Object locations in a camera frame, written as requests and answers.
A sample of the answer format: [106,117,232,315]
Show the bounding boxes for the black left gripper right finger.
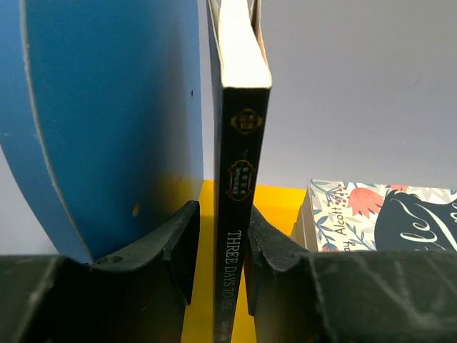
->
[246,209,456,342]

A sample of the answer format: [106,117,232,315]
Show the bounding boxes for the Three Days to See book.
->
[206,1,272,342]

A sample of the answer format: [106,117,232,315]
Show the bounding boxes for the Little Women book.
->
[306,179,456,252]

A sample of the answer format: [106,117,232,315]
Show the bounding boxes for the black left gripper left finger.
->
[1,201,200,342]

